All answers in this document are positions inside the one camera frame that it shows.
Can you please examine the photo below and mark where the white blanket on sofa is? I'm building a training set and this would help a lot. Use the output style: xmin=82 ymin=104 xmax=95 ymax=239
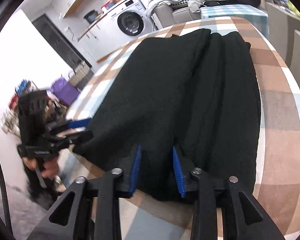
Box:
xmin=146 ymin=0 xmax=189 ymax=17

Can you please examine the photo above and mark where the light blue checkered cloth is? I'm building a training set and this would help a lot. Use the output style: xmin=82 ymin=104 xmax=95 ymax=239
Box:
xmin=200 ymin=4 xmax=269 ymax=38

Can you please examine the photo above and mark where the checkered table cloth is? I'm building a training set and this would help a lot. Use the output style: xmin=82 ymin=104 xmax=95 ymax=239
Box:
xmin=67 ymin=16 xmax=300 ymax=239

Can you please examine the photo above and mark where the woven laundry basket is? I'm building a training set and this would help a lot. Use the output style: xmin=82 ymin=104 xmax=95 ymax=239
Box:
xmin=69 ymin=61 xmax=94 ymax=90

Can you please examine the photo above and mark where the person left hand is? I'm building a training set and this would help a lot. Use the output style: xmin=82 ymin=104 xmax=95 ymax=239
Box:
xmin=21 ymin=155 xmax=59 ymax=179

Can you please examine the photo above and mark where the black knit sweater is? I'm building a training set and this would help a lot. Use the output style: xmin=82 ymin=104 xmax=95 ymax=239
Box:
xmin=74 ymin=29 xmax=261 ymax=201

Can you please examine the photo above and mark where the white washing machine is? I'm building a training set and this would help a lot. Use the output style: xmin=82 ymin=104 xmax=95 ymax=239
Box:
xmin=105 ymin=0 xmax=157 ymax=40

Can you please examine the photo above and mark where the purple bag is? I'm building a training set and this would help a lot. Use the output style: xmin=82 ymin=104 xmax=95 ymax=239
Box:
xmin=50 ymin=77 xmax=79 ymax=106

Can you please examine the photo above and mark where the yellow green toy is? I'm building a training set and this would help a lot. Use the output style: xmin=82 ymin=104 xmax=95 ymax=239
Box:
xmin=287 ymin=0 xmax=300 ymax=18

